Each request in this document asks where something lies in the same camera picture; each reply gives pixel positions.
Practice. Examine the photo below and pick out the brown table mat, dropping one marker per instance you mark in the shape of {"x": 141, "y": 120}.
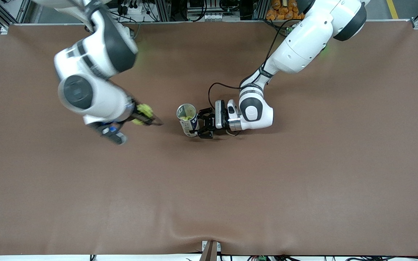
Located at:
{"x": 209, "y": 188}

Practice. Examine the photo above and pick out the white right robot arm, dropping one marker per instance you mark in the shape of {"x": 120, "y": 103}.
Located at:
{"x": 96, "y": 58}

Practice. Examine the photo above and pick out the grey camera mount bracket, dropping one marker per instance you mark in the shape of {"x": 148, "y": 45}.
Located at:
{"x": 210, "y": 251}

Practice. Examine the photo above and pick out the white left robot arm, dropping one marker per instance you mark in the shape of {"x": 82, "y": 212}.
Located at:
{"x": 303, "y": 43}

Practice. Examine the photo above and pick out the white terminal block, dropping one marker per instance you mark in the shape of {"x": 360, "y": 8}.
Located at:
{"x": 214, "y": 17}

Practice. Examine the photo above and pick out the bag of orange items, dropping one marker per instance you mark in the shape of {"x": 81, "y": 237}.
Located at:
{"x": 285, "y": 9}

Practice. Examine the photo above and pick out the white power strip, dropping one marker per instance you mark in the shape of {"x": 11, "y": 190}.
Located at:
{"x": 132, "y": 9}

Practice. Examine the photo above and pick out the yellow tennis ball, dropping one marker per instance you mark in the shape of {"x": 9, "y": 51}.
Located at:
{"x": 145, "y": 108}
{"x": 185, "y": 117}

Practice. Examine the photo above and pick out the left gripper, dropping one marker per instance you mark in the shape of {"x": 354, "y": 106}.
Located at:
{"x": 209, "y": 123}

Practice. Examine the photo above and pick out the white blue tennis ball can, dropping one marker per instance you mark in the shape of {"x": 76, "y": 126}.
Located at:
{"x": 189, "y": 127}

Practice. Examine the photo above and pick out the green connector plug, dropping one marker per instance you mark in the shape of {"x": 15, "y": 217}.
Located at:
{"x": 262, "y": 258}

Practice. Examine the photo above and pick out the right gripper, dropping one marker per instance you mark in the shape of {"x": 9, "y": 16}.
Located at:
{"x": 139, "y": 116}

